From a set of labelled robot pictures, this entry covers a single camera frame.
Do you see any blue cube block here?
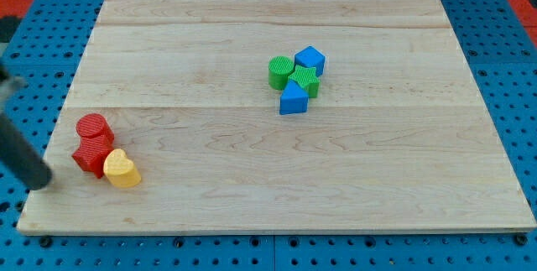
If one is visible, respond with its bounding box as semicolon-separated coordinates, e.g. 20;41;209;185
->
294;45;326;77

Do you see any green star block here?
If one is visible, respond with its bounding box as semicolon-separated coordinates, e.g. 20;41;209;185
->
289;65;321;98

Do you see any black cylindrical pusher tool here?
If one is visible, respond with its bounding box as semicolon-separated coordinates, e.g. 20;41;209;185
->
1;65;53;190

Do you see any green cylinder block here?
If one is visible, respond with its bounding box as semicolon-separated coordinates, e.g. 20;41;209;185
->
268;55;295;91

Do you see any red hexagon block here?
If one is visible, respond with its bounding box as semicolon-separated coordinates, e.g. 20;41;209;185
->
71;135;113;179

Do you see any red cylinder block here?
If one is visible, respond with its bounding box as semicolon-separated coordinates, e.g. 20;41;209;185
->
76;113;115;143

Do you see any wooden board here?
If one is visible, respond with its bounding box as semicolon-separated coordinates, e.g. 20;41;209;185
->
18;0;536;236

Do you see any yellow heart block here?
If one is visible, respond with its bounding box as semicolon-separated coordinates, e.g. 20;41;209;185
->
103;149;142;188

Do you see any blue triangle block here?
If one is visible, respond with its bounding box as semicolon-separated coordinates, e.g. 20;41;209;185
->
279;81;309;115

